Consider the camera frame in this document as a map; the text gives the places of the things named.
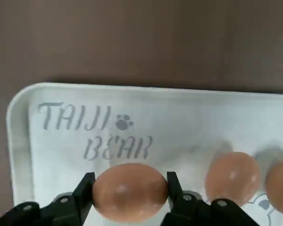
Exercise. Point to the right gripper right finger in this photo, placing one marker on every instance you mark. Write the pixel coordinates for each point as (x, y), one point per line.
(191, 212)

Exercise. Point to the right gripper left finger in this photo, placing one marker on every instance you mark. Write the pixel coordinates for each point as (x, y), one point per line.
(61, 212)

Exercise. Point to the brown egg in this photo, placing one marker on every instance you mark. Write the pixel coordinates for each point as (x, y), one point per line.
(129, 188)
(281, 186)
(231, 174)

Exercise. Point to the cream-white bear tray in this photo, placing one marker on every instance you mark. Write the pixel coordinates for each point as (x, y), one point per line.
(179, 117)

